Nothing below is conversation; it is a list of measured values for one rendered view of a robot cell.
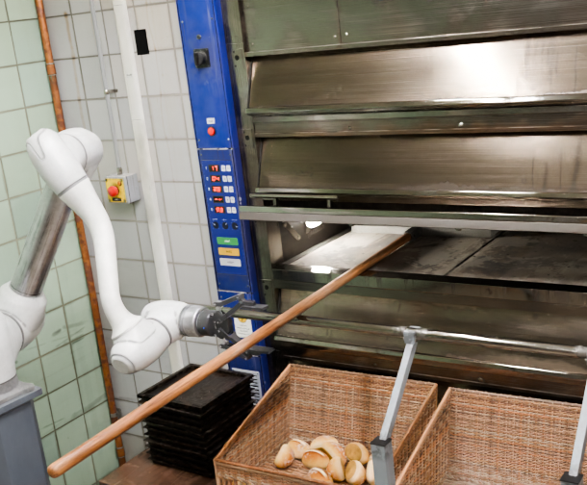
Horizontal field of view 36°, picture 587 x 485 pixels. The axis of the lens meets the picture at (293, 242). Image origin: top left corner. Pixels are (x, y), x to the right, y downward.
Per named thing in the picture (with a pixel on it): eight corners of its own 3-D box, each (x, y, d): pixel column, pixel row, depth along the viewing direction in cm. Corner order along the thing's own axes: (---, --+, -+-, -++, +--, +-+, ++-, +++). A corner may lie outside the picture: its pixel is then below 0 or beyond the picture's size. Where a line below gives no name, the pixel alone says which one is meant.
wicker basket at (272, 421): (297, 433, 317) (289, 361, 310) (447, 461, 287) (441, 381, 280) (216, 504, 278) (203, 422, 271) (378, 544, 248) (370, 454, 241)
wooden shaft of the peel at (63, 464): (56, 481, 181) (54, 468, 180) (46, 478, 182) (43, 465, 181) (412, 241, 318) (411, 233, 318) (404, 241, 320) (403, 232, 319)
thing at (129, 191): (121, 198, 336) (116, 172, 334) (140, 199, 331) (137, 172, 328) (107, 203, 330) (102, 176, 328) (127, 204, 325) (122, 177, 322)
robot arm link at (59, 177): (82, 176, 248) (99, 166, 261) (41, 122, 245) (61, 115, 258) (47, 202, 252) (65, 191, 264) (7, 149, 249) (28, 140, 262)
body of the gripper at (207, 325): (210, 303, 257) (236, 306, 252) (214, 331, 259) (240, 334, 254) (193, 313, 251) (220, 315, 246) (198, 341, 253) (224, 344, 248)
